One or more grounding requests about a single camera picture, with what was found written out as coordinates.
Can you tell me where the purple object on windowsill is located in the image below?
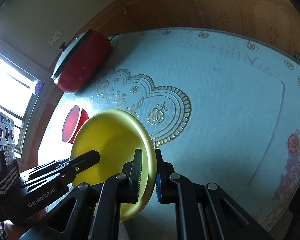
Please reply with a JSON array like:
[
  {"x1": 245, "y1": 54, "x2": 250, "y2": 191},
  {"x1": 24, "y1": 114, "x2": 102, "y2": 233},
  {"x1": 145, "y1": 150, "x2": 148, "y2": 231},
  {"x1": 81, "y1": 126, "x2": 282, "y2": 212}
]
[{"x1": 33, "y1": 80, "x2": 45, "y2": 96}]

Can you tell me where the yellow plastic bowl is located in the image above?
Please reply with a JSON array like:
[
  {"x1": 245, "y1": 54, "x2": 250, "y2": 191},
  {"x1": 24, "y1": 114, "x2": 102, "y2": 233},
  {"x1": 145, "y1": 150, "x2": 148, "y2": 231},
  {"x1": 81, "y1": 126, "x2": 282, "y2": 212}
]
[{"x1": 70, "y1": 109, "x2": 157, "y2": 222}]

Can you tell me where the floral lace tablecloth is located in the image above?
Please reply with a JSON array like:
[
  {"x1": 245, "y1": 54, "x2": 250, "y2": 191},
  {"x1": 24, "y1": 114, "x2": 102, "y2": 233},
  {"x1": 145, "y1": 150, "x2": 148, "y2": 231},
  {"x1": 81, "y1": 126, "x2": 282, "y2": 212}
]
[{"x1": 38, "y1": 28, "x2": 300, "y2": 230}]

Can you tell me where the red electric cooking pot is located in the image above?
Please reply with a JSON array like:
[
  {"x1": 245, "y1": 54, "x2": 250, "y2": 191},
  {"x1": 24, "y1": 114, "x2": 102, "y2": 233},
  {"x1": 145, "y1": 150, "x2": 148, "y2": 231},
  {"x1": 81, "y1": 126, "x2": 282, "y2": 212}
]
[{"x1": 51, "y1": 29, "x2": 111, "y2": 94}]

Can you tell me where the person's left hand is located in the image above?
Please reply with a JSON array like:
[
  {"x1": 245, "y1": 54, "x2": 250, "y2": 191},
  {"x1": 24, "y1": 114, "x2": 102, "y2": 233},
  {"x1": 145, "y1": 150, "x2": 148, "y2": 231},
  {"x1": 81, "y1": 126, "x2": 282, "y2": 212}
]
[{"x1": 0, "y1": 209, "x2": 47, "y2": 240}]

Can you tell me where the red plastic bowl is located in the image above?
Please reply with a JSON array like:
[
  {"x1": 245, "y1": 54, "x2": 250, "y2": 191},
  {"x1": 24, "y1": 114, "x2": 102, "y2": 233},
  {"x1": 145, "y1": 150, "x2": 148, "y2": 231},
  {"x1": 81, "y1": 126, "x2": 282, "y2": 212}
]
[{"x1": 62, "y1": 105, "x2": 89, "y2": 144}]

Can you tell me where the window with frame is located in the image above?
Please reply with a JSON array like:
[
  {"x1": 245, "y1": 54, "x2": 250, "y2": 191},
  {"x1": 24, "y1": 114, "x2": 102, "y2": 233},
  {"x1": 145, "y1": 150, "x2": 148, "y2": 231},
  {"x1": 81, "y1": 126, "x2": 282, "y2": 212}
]
[{"x1": 0, "y1": 52, "x2": 39, "y2": 158}]

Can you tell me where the white wall socket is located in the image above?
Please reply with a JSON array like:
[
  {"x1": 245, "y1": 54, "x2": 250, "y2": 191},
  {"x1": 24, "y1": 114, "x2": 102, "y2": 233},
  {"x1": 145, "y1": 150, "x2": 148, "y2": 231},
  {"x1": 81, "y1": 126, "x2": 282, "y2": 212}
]
[{"x1": 47, "y1": 30, "x2": 63, "y2": 46}]

